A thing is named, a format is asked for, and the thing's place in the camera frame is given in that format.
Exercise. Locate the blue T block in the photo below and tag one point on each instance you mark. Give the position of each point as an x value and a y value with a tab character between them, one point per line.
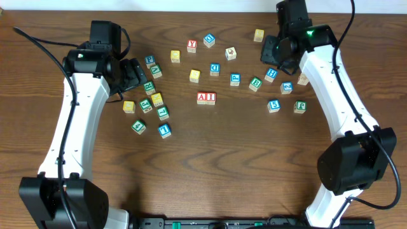
164	131

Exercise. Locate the blue 5 block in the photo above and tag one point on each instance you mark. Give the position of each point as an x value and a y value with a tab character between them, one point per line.
273	106

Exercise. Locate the blue P block left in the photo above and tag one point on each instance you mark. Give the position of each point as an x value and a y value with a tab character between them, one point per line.
150	61

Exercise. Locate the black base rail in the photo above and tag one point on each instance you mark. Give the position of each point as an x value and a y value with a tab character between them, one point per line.
273	222

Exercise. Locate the blue d block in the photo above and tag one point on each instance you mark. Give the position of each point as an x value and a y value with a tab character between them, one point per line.
214	69
209	40

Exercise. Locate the blue 2 block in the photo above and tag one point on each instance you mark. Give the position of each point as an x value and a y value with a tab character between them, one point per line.
286	87

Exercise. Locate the plain picture block centre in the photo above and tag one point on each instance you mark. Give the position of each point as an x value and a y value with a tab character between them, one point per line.
230	53

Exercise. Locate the blue H block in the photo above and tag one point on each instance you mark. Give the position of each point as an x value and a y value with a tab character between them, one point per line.
271	74

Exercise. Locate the blue D block middle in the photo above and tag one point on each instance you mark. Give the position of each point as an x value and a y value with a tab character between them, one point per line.
214	69

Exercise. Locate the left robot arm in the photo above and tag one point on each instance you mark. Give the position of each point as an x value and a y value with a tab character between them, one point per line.
62	194

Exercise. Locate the yellow G block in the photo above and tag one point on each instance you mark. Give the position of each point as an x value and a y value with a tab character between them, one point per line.
129	107

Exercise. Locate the green V block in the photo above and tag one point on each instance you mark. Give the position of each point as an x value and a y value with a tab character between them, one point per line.
156	71

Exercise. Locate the plain block right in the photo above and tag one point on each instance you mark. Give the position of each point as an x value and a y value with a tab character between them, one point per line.
302	79

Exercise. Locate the red A block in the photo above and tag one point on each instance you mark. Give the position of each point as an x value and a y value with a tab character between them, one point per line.
201	97

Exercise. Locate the green J block right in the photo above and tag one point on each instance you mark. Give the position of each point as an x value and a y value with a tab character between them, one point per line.
300	107

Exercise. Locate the yellow s block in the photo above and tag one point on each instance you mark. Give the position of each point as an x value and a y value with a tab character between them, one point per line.
194	76
258	35

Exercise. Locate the green j block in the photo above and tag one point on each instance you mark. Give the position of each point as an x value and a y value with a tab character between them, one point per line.
300	107
145	105

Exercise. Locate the green L block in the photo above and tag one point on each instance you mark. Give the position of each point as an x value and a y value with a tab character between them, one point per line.
163	113

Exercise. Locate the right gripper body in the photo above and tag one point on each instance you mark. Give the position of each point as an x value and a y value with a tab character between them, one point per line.
273	53

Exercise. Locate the blue D block top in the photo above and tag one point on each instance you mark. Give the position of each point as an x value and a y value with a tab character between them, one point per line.
209	40

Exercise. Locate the green J block left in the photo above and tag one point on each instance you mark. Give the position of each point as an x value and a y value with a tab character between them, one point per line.
145	105

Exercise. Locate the green 4 block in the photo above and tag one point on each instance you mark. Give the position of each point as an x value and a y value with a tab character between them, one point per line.
138	126

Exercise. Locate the yellow S block middle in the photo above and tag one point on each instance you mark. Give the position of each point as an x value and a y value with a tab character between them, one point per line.
194	76

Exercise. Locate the green B block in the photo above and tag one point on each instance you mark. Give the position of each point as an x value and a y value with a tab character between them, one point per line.
255	84

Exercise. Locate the red I block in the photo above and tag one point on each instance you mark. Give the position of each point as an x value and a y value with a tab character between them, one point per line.
210	98

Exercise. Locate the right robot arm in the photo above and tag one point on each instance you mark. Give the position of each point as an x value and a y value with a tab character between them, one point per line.
360	151

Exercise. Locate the yellow S block top right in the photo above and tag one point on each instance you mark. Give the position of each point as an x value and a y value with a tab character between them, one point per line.
258	35

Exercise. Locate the red Y block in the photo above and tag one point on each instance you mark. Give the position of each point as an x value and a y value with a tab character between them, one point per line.
192	46

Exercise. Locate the green R block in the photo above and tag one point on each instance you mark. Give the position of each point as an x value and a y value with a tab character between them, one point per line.
149	88

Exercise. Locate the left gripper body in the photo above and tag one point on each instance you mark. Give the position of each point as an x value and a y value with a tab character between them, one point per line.
126	77

